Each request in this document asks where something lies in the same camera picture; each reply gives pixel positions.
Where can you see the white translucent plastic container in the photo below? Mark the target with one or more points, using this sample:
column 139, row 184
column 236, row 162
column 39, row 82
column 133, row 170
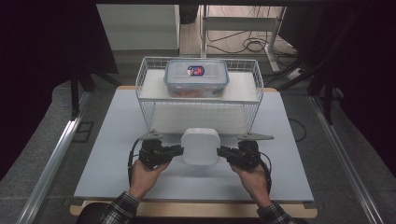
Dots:
column 200, row 146

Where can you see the blue-lidded plastic food container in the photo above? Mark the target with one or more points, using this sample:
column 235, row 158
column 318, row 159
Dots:
column 196, row 77

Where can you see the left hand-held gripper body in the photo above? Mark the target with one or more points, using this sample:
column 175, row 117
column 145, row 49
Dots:
column 152, row 154

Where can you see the white power strip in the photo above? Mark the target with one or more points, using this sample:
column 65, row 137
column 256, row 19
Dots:
column 294, row 74

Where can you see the person's left hand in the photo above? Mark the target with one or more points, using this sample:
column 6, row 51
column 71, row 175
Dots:
column 143, row 179

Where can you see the black bin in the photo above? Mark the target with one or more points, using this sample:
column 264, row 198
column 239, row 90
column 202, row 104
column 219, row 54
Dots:
column 189, row 14

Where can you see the pale blue table mat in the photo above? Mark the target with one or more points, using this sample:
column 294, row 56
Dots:
column 109, row 155

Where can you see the white metal desk frame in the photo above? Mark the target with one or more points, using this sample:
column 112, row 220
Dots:
column 239, row 23

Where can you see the black floor frame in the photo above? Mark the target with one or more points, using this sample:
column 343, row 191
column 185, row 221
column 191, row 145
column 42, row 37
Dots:
column 83, row 132

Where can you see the aluminium floor rail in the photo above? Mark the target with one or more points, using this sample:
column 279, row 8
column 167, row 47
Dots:
column 348, row 168
column 53, row 161

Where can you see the white cabinet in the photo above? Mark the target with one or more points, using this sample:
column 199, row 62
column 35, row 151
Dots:
column 137, row 28

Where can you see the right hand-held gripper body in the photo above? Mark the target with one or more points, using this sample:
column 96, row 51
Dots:
column 247, row 155

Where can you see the black metal stand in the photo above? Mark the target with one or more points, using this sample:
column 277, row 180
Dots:
column 74, row 93
column 328, row 99

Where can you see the wooden table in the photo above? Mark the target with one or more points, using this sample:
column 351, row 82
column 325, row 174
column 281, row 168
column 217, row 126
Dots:
column 186, row 210

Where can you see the person's right hand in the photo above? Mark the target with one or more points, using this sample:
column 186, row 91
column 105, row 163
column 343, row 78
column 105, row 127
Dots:
column 255, row 182

